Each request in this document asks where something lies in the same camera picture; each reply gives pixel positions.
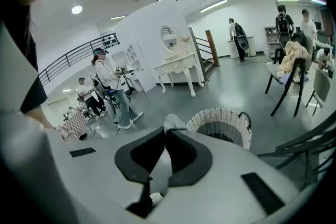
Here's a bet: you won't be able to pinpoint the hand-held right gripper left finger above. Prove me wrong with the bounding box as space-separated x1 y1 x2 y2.
43 125 166 224

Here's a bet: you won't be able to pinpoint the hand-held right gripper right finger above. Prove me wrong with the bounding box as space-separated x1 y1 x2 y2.
165 128 301 224

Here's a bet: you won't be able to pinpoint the grey clothes shorts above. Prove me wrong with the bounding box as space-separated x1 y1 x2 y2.
163 113 188 132

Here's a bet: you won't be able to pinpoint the person's right forearm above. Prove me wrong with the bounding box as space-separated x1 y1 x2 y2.
26 106 58 131

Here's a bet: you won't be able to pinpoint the pink checked tablecloth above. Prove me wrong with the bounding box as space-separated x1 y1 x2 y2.
58 110 89 138

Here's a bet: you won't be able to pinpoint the white wicker laundry basket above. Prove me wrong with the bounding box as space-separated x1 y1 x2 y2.
185 108 253 151

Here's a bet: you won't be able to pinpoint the black curved railing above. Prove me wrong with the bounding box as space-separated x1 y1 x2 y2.
37 32 121 87

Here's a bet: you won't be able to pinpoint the dark wooden chair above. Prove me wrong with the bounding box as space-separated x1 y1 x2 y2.
264 33 315 118

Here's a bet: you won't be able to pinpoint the white bookshelf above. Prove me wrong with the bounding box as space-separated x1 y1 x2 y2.
125 42 151 93

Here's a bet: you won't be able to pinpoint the person's black star-print shirt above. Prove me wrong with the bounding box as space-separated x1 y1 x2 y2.
0 4 49 115

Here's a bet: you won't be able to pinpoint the grey chair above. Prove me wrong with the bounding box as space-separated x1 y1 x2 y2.
305 68 332 116

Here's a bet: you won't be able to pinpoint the white counter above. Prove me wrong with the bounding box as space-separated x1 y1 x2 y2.
226 35 257 59

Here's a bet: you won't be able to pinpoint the pile of beige laundry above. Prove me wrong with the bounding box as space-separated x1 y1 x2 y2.
276 40 311 85

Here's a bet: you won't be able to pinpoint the grey shelf cabinet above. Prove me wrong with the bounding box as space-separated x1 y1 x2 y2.
263 25 281 58

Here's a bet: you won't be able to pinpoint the ceiling tube light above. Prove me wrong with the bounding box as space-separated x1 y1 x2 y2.
199 0 228 13

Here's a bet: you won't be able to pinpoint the wooden stair post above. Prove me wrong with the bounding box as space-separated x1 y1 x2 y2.
204 29 221 66

